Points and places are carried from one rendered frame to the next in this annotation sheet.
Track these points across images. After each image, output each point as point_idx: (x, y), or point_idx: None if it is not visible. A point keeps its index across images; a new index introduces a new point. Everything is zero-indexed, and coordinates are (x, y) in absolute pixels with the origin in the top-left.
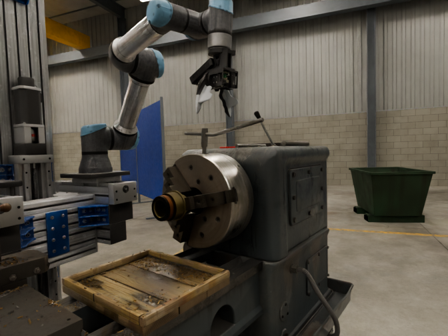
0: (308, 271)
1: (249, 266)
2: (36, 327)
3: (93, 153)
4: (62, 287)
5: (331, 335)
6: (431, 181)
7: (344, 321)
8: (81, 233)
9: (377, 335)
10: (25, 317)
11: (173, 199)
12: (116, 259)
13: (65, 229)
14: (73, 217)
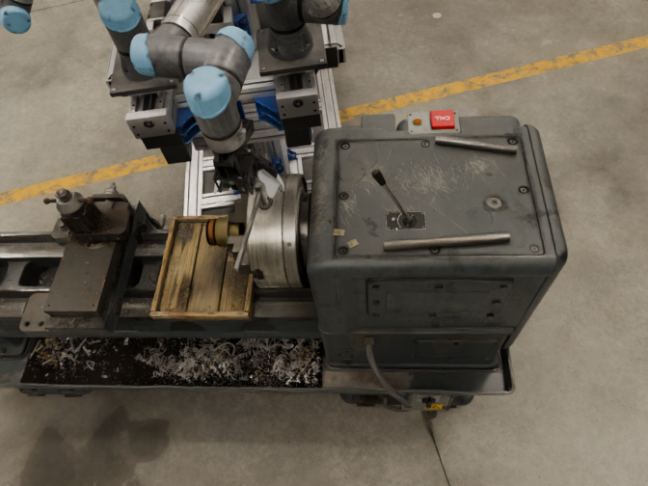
0: (370, 358)
1: (298, 312)
2: (81, 299)
3: (274, 31)
4: (404, 33)
5: (407, 397)
6: None
7: (639, 375)
8: (263, 121)
9: (646, 430)
10: (87, 283)
11: (215, 235)
12: (508, 7)
13: (240, 118)
14: (250, 107)
